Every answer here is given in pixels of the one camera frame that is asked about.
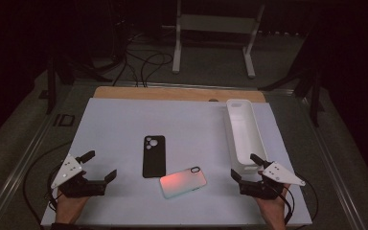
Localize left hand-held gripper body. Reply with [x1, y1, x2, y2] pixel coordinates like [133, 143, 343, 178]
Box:
[50, 153, 107, 199]

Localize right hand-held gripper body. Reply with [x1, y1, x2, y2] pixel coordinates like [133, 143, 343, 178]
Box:
[239, 161, 307, 201]

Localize white plastic bin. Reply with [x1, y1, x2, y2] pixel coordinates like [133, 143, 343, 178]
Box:
[224, 99, 269, 175]

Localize black phone case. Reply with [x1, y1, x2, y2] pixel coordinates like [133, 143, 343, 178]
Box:
[142, 134, 167, 179]

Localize pink green gradient phone case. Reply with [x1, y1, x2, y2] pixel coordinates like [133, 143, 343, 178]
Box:
[159, 166, 208, 199]

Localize person's right hand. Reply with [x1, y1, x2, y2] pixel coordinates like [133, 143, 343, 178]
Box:
[255, 184, 291, 222]

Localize person's left hand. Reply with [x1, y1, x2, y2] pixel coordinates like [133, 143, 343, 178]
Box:
[55, 191, 90, 224]

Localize white table mat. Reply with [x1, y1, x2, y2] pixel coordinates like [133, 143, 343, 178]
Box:
[40, 97, 313, 228]

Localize black tripod stand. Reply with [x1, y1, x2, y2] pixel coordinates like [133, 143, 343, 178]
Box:
[37, 54, 113, 115]
[258, 60, 325, 127]

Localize white metal stand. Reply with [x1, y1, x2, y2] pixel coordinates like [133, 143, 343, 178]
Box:
[161, 0, 266, 80]

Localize right hand-held gripper cable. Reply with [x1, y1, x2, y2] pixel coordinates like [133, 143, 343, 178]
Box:
[262, 178, 296, 226]

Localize hand-held gripper cable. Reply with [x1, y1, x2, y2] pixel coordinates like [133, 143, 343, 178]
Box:
[262, 178, 296, 226]
[46, 162, 61, 214]

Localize left hand-held gripper cable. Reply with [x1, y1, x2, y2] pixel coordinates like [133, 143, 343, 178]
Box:
[46, 162, 61, 214]

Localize black rectangular floor frame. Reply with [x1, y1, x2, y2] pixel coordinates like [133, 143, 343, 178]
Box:
[53, 113, 76, 127]

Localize thin black floor cable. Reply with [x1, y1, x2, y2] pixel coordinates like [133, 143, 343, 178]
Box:
[295, 172, 320, 222]
[22, 141, 73, 225]

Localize black looped floor cable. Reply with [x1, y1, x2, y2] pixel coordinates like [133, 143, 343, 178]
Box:
[139, 52, 174, 88]

